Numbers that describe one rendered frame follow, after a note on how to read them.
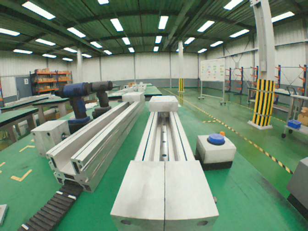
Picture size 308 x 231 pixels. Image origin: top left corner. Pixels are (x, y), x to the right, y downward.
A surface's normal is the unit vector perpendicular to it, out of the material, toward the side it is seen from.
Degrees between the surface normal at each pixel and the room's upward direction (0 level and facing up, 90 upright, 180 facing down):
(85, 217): 0
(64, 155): 90
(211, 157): 90
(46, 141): 90
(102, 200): 0
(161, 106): 90
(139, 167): 0
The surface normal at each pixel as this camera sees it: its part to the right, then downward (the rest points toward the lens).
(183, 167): -0.03, -0.96
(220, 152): -0.07, 0.28
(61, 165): 1.00, -0.01
